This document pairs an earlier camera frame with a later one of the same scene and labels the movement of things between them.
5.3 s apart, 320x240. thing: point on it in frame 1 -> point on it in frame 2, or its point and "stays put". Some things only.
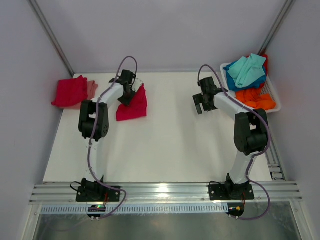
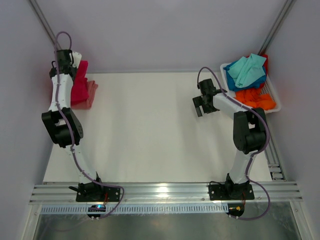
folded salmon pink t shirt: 91,86 stays put
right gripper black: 199,98 stays put
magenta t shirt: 137,108 -> 80,88
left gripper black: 126,102 -> 75,69
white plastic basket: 267,88 stays put
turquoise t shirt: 247,70 stays put
